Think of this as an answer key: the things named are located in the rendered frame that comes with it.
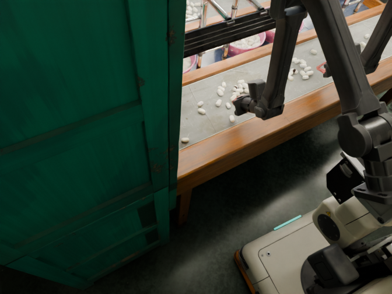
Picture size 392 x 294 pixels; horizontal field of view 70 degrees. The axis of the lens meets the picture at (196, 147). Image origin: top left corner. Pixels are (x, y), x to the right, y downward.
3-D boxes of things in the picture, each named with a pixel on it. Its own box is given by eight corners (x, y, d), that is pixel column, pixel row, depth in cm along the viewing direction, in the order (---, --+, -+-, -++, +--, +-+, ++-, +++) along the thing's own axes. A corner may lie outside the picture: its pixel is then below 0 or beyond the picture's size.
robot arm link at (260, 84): (262, 119, 96) (283, 112, 98) (256, 86, 92) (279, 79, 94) (245, 113, 107) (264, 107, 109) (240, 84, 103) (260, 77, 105)
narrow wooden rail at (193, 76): (382, 22, 188) (394, 6, 179) (130, 118, 131) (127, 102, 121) (376, 17, 190) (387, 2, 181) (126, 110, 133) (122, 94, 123)
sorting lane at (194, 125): (428, 41, 170) (431, 38, 168) (158, 162, 112) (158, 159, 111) (389, 13, 183) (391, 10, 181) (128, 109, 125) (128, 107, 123)
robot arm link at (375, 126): (382, 169, 58) (401, 160, 59) (372, 122, 57) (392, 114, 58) (347, 163, 67) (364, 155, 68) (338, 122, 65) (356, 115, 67)
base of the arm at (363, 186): (388, 205, 57) (427, 183, 60) (381, 168, 55) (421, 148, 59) (352, 196, 65) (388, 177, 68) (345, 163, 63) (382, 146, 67)
